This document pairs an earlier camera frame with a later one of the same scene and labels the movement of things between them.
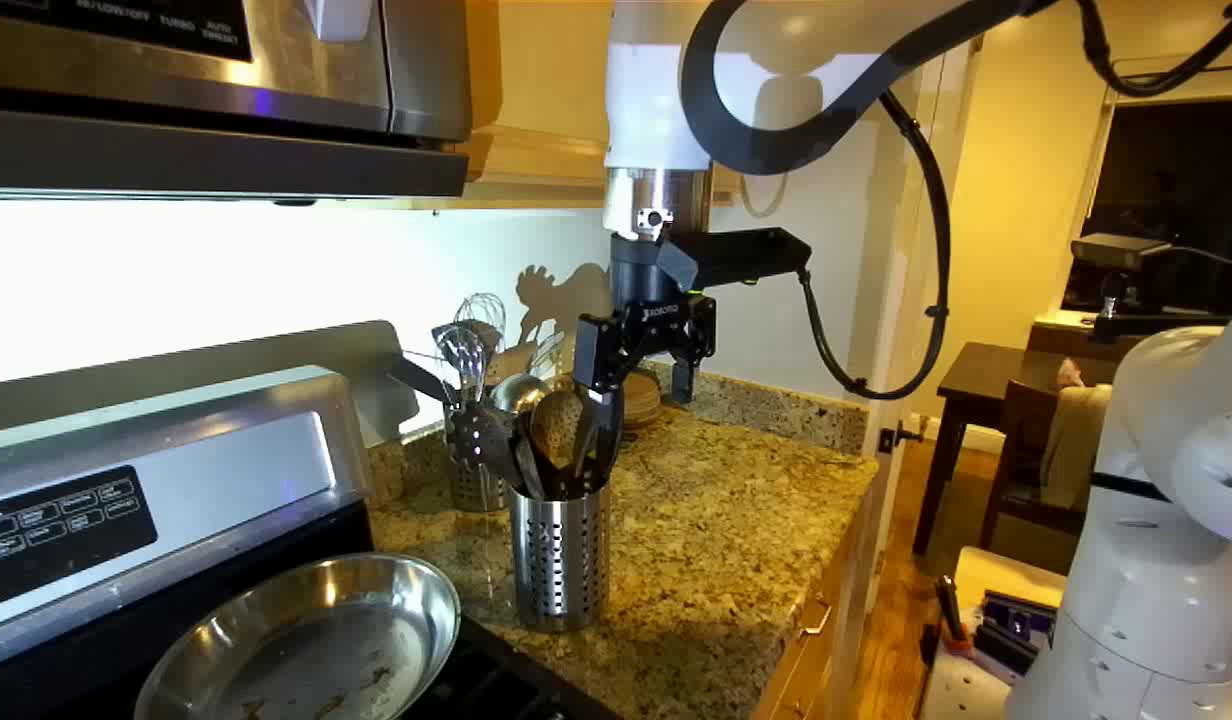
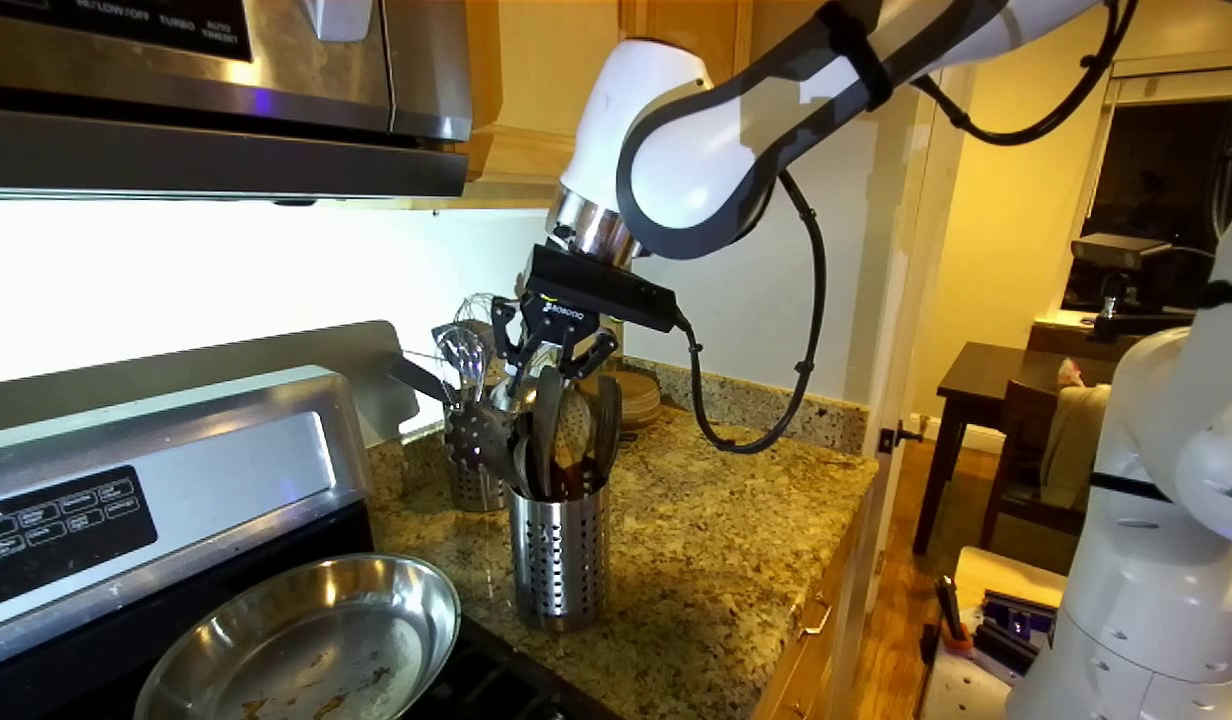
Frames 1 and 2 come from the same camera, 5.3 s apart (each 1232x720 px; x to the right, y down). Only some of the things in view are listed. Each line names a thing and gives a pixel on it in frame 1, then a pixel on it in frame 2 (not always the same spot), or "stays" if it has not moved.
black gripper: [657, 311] to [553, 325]
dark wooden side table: [1012, 384] stays
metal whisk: [467, 344] stays
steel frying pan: [334, 636] stays
